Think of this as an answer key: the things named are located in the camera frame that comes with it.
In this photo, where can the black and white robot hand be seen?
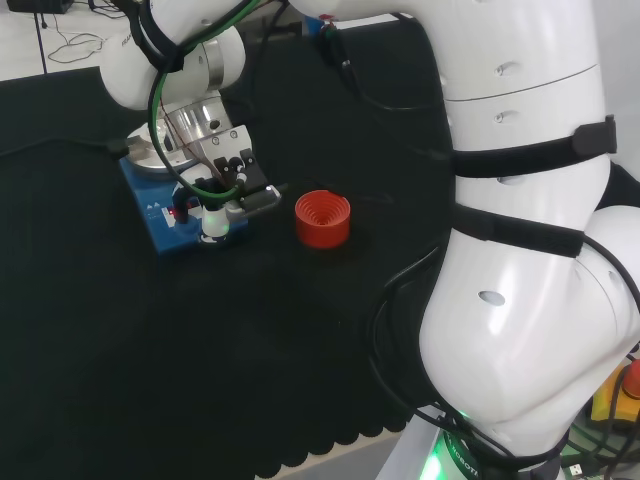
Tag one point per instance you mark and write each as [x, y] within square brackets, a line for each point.
[215, 222]

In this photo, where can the heater with blue base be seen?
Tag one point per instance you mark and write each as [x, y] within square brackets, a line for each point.
[160, 225]

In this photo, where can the red ribbed plastic cup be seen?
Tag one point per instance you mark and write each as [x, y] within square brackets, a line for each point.
[322, 225]

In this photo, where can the black cloth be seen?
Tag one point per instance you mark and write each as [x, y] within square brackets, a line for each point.
[200, 350]

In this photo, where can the black box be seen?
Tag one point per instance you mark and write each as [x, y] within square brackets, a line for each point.
[40, 6]

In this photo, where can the yellow stop button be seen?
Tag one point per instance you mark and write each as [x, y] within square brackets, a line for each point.
[620, 395]

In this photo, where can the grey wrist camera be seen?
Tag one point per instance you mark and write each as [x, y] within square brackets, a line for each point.
[260, 200]

